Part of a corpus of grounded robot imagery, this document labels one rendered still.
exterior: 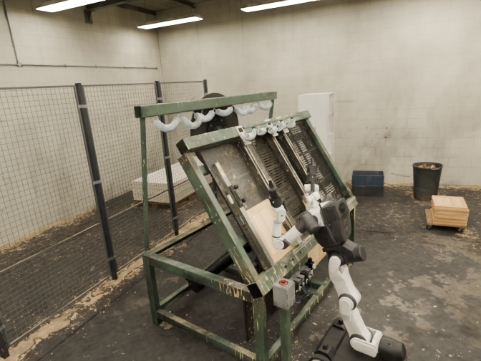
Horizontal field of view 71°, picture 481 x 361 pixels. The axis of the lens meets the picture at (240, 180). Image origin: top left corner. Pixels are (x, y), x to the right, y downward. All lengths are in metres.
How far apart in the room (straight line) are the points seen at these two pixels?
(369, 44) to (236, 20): 3.08
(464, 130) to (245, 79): 4.79
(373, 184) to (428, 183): 0.95
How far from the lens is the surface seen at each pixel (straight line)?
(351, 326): 3.07
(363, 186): 7.20
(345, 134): 8.08
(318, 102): 6.67
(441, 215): 5.83
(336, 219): 2.60
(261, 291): 2.63
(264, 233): 2.88
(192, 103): 3.32
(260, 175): 3.06
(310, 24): 8.21
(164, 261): 3.31
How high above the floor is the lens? 2.30
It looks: 16 degrees down
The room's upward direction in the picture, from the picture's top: 4 degrees counter-clockwise
